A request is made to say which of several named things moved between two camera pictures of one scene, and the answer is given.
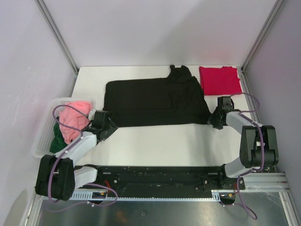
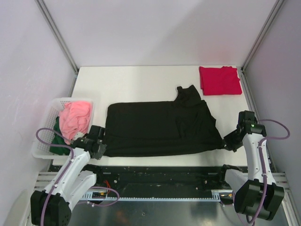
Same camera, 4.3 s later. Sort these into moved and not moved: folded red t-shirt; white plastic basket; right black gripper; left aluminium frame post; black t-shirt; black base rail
Moved: black t-shirt; right black gripper
Not moved: left aluminium frame post; folded red t-shirt; white plastic basket; black base rail
